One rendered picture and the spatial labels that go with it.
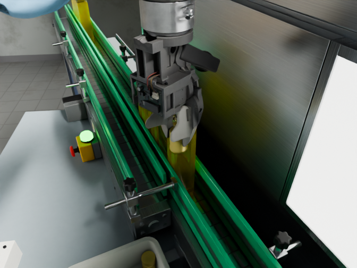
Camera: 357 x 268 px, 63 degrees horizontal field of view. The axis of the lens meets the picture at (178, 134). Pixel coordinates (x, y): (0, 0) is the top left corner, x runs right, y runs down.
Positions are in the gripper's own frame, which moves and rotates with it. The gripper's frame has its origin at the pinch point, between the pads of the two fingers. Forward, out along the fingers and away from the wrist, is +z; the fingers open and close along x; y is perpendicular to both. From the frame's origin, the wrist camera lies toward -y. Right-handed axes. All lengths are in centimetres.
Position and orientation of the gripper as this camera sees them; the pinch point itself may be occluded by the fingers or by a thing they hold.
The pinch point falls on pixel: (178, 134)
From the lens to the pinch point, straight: 54.5
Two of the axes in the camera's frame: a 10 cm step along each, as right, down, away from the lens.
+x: 7.6, 3.9, -5.2
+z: 0.1, 7.9, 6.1
